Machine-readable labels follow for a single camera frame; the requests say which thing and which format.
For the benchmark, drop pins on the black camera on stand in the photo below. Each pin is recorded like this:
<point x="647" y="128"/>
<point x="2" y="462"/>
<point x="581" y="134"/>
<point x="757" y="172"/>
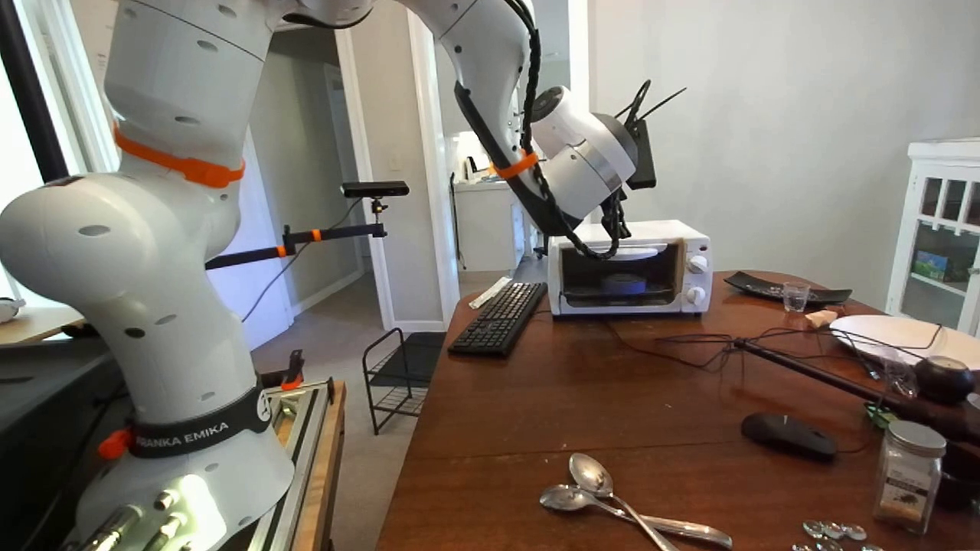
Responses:
<point x="375" y="187"/>

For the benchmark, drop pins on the metal spoon upper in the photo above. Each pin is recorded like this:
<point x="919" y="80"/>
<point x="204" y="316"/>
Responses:
<point x="597" y="481"/>

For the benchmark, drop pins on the white toaster oven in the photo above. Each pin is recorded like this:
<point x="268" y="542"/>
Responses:
<point x="693" y="268"/>

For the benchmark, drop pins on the dark tray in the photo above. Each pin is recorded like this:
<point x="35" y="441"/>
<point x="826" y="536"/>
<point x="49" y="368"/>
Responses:
<point x="771" y="290"/>

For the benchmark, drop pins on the white plate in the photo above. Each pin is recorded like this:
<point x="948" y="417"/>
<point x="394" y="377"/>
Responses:
<point x="906" y="341"/>

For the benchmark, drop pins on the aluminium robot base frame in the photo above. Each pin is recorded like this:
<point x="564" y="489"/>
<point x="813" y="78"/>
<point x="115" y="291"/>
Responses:
<point x="311" y="425"/>

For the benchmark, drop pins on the black wire rack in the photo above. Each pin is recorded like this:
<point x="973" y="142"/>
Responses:
<point x="395" y="368"/>

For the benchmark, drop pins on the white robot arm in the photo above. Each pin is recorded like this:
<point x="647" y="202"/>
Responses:
<point x="129" y="247"/>

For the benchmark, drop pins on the white cabinet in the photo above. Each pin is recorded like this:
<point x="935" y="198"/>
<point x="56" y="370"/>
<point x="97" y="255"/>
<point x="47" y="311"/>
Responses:
<point x="935" y="270"/>

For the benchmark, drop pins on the glass spice jar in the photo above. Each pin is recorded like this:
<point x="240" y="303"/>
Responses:
<point x="911" y="467"/>

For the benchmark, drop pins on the black computer mouse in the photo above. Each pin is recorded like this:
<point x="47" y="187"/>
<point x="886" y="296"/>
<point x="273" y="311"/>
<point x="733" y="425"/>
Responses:
<point x="787" y="435"/>

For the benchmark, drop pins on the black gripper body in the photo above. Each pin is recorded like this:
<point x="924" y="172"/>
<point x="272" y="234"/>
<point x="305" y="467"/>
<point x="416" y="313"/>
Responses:
<point x="645" y="168"/>

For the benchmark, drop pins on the black keyboard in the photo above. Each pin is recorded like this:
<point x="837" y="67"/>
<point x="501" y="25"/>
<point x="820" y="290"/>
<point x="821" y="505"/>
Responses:
<point x="501" y="320"/>

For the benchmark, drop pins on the small drinking glass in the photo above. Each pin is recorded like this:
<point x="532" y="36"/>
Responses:
<point x="794" y="299"/>

